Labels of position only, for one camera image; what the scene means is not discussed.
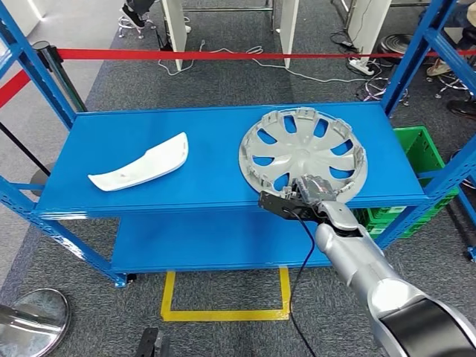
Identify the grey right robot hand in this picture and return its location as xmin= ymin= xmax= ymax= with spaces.
xmin=286 ymin=173 xmax=337 ymax=205

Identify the grey plastic wheel hubcap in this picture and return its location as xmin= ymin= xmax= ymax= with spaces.
xmin=238 ymin=107 xmax=369 ymax=204

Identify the white power strip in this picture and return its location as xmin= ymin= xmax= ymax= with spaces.
xmin=349 ymin=58 xmax=376 ymax=77

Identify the large green plastic crate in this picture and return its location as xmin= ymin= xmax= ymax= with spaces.
xmin=353 ymin=126 xmax=459 ymax=241

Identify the white table leg panel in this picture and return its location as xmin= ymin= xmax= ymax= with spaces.
xmin=348 ymin=0 xmax=392 ymax=59
xmin=161 ymin=0 xmax=187 ymax=71
xmin=278 ymin=0 xmax=300 ymax=69

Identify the yellow floor tape square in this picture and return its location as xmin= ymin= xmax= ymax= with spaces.
xmin=161 ymin=267 xmax=291 ymax=323

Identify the black stool chrome base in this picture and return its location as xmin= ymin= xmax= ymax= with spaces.
xmin=435 ymin=72 xmax=476 ymax=100
xmin=362 ymin=33 xmax=416 ymax=107
xmin=118 ymin=14 xmax=157 ymax=40

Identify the chrome round floor base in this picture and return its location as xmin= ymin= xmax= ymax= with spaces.
xmin=451 ymin=149 xmax=476 ymax=190

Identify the person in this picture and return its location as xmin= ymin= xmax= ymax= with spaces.
xmin=425 ymin=0 xmax=476 ymax=119

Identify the white curved plastic trim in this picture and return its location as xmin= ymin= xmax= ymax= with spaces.
xmin=88 ymin=132 xmax=189 ymax=193

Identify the person's black shoe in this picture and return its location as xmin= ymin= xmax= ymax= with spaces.
xmin=121 ymin=0 xmax=155 ymax=28

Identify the dark belt stanchion chrome base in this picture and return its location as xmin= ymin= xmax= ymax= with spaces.
xmin=32 ymin=40 xmax=88 ymax=113

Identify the chrome stanchion with round base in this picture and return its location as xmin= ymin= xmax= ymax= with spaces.
xmin=0 ymin=289 xmax=72 ymax=357

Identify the white floor cable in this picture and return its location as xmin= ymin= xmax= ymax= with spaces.
xmin=158 ymin=39 xmax=369 ymax=85

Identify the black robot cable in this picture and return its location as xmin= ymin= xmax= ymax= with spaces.
xmin=282 ymin=209 xmax=317 ymax=357

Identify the thin black post grey base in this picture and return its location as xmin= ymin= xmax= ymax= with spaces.
xmin=0 ymin=121 xmax=54 ymax=198

